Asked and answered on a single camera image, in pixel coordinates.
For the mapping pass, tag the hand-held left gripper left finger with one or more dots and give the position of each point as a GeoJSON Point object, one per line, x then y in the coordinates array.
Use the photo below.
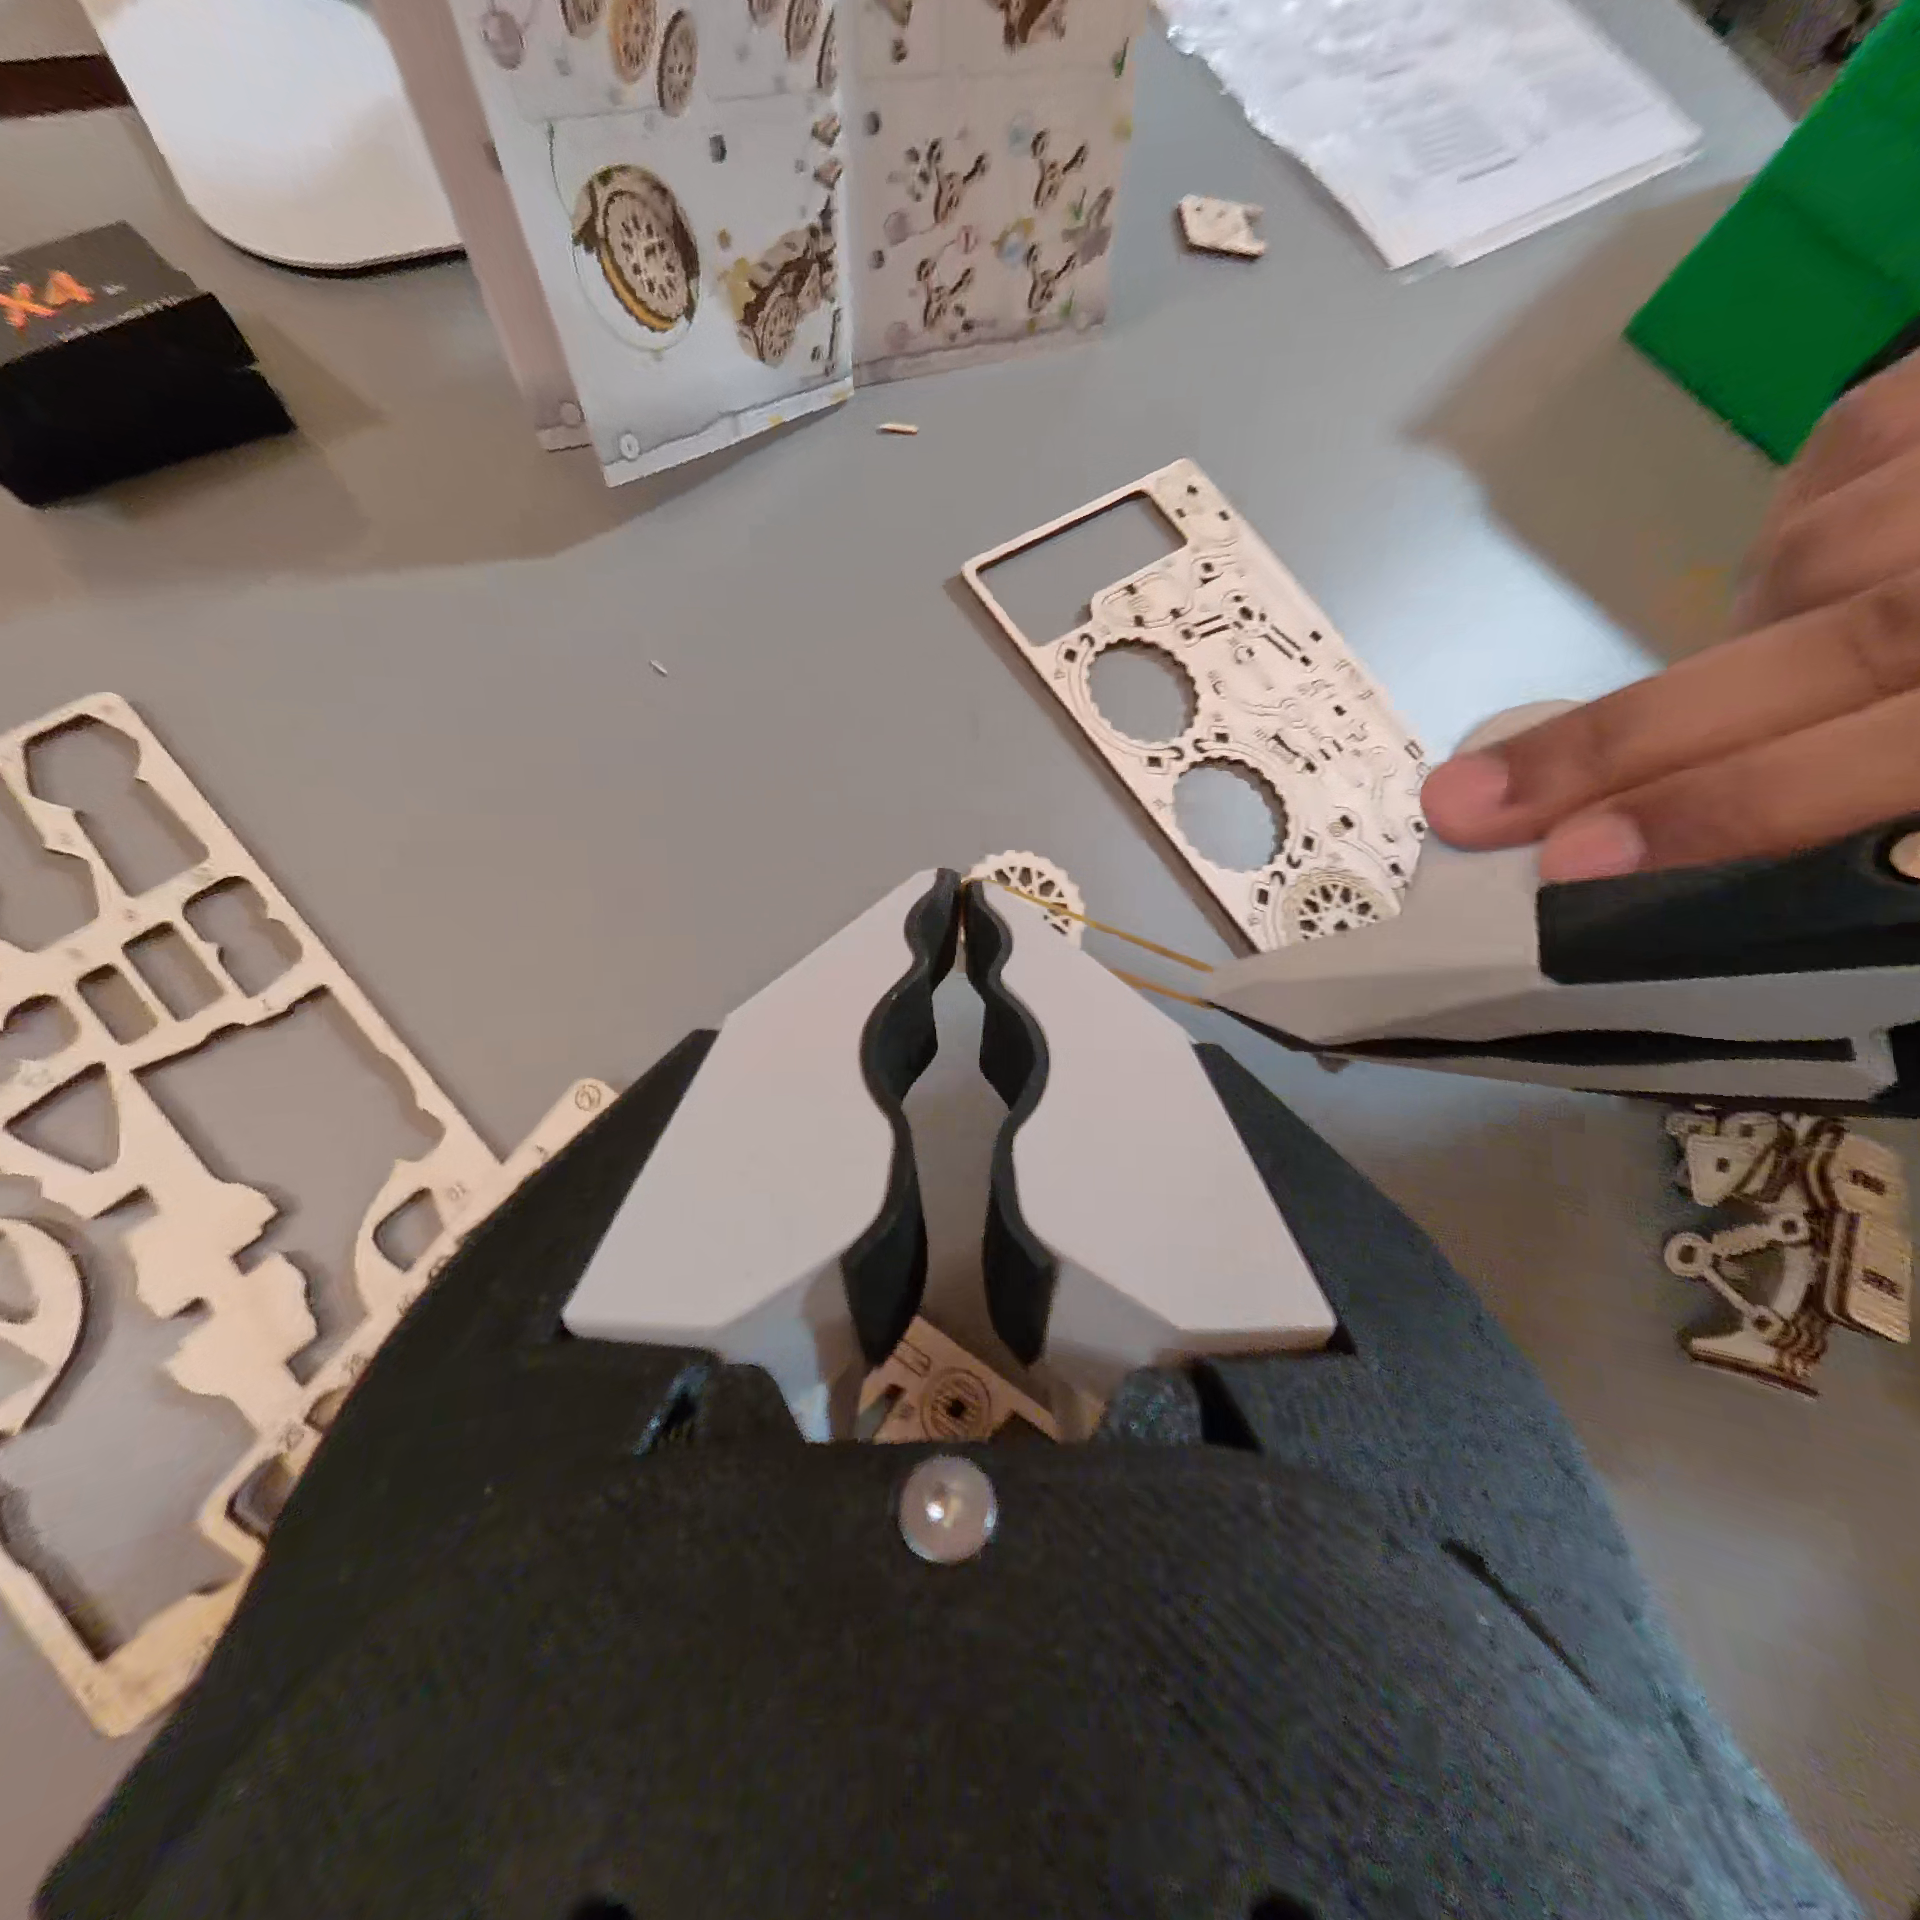
{"type": "Point", "coordinates": [704, 1184]}

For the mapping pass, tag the white printed paper sheet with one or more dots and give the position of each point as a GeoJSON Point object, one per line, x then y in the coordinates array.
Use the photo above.
{"type": "Point", "coordinates": [1424, 119]}

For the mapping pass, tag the small wooden model assembly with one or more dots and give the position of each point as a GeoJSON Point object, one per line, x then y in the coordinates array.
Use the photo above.
{"type": "Point", "coordinates": [1785, 1244]}

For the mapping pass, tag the green plastic bin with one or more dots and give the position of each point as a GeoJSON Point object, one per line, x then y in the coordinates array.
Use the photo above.
{"type": "Point", "coordinates": [1799, 271]}

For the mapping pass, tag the wooden sheet with round holes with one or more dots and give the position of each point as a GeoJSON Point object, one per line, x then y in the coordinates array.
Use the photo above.
{"type": "Point", "coordinates": [1319, 705]}

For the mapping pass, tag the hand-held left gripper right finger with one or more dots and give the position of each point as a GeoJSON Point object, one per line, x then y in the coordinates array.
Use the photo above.
{"type": "Point", "coordinates": [1185, 1201]}

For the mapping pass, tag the wooden gear parts sheet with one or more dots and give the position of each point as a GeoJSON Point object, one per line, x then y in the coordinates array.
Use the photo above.
{"type": "Point", "coordinates": [563, 1125]}

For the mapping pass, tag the person's right hand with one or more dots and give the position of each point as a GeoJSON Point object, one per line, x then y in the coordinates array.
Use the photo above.
{"type": "Point", "coordinates": [1770, 721]}

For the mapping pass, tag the folded instruction booklet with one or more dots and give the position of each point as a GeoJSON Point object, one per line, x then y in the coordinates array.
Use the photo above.
{"type": "Point", "coordinates": [720, 329]}

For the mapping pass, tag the small slotted wooden part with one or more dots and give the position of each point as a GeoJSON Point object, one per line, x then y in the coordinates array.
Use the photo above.
{"type": "Point", "coordinates": [1219, 225]}

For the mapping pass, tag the wooden gear wheel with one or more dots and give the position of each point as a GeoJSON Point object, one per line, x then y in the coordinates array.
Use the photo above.
{"type": "Point", "coordinates": [1043, 885]}

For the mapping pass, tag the black box with orange print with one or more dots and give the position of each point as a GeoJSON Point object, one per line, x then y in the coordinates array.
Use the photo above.
{"type": "Point", "coordinates": [119, 376]}

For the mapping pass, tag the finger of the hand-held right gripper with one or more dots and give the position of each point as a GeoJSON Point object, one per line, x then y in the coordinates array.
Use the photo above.
{"type": "Point", "coordinates": [1650, 1077]}
{"type": "Point", "coordinates": [1424, 960]}

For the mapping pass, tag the white paper pile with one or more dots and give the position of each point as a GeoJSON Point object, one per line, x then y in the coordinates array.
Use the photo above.
{"type": "Point", "coordinates": [283, 149]}

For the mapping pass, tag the large emptied wooden parts sheet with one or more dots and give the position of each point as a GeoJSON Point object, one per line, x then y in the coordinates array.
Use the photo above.
{"type": "Point", "coordinates": [211, 1276]}

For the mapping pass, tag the tan rubber band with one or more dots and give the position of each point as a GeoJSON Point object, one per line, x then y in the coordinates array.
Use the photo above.
{"type": "Point", "coordinates": [1154, 950]}

